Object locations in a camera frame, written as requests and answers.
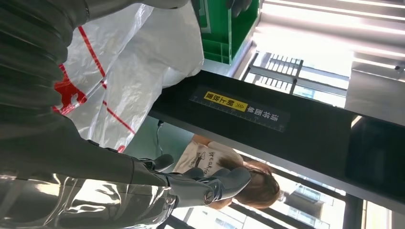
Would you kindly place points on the black scale column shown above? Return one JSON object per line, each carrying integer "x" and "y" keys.
{"x": 316, "y": 142}

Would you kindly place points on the dark green table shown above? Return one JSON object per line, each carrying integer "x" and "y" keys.
{"x": 142, "y": 139}

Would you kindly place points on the green plastic crate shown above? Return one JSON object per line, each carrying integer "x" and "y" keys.
{"x": 218, "y": 31}

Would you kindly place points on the person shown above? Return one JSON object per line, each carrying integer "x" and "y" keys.
{"x": 262, "y": 189}

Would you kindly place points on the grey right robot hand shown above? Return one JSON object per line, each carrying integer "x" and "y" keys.
{"x": 79, "y": 158}

